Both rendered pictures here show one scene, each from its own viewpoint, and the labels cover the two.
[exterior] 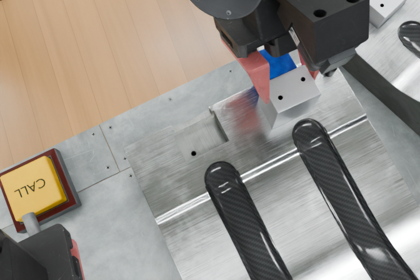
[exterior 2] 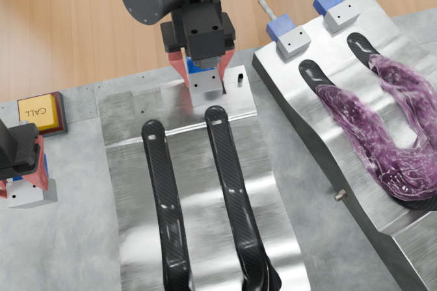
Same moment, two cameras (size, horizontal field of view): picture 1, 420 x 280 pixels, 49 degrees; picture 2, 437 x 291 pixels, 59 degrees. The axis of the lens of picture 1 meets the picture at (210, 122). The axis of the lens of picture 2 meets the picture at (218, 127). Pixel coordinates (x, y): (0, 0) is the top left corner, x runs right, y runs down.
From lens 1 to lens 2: 0.21 m
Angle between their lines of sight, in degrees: 2
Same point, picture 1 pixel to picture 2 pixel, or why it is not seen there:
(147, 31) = (140, 29)
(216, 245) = (138, 171)
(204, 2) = (133, 12)
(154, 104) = (131, 78)
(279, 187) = (187, 143)
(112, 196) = (88, 131)
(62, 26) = (85, 13)
